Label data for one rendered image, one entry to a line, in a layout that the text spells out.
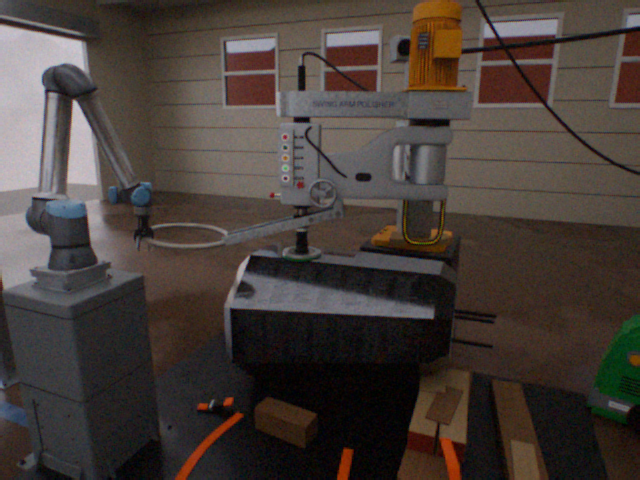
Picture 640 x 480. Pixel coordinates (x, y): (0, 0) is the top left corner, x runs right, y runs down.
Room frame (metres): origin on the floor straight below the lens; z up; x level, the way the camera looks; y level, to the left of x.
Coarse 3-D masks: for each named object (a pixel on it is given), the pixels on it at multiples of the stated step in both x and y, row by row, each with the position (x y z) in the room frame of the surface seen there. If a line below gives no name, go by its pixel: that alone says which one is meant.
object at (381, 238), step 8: (384, 232) 3.00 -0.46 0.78; (432, 232) 3.01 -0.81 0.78; (448, 232) 3.02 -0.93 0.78; (376, 240) 2.78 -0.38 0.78; (384, 240) 2.77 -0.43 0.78; (408, 248) 2.69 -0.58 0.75; (416, 248) 2.67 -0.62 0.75; (424, 248) 2.66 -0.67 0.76; (432, 248) 2.64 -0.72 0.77; (440, 248) 2.63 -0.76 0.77
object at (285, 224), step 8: (328, 208) 2.36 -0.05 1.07; (344, 208) 2.36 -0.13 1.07; (304, 216) 2.26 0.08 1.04; (312, 216) 2.25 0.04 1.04; (320, 216) 2.25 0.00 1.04; (328, 216) 2.25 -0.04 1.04; (264, 224) 2.38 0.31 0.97; (272, 224) 2.27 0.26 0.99; (280, 224) 2.26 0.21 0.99; (288, 224) 2.26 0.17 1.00; (296, 224) 2.26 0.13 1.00; (304, 224) 2.26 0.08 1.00; (232, 232) 2.39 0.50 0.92; (240, 232) 2.39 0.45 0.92; (248, 232) 2.27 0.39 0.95; (256, 232) 2.27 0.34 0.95; (264, 232) 2.27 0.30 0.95; (272, 232) 2.27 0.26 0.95; (280, 232) 2.26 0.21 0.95; (232, 240) 2.28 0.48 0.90; (240, 240) 2.27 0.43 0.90
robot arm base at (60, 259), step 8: (56, 248) 1.67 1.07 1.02; (64, 248) 1.67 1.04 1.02; (72, 248) 1.68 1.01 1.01; (80, 248) 1.70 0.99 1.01; (88, 248) 1.74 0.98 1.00; (56, 256) 1.66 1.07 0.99; (64, 256) 1.66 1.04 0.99; (72, 256) 1.68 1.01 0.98; (80, 256) 1.69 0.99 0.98; (88, 256) 1.72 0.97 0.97; (96, 256) 1.78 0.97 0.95; (48, 264) 1.67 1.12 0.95; (56, 264) 1.65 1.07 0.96; (64, 264) 1.65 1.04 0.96; (72, 264) 1.66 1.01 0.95; (80, 264) 1.68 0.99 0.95; (88, 264) 1.70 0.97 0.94
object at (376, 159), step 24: (312, 144) 2.19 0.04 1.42; (384, 144) 2.20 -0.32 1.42; (408, 144) 2.20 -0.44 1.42; (432, 144) 2.20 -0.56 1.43; (336, 168) 2.20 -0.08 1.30; (360, 168) 2.20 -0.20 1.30; (384, 168) 2.20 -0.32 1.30; (360, 192) 2.20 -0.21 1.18; (384, 192) 2.20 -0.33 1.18; (408, 192) 2.19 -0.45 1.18; (432, 192) 2.18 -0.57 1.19; (336, 216) 2.22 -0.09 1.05
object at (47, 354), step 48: (96, 288) 1.66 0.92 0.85; (144, 288) 1.84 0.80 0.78; (48, 336) 1.53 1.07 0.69; (96, 336) 1.58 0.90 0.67; (144, 336) 1.81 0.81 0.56; (48, 384) 1.55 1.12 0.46; (96, 384) 1.55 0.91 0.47; (144, 384) 1.78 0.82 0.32; (48, 432) 1.58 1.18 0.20; (96, 432) 1.52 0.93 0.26; (144, 432) 1.75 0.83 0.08
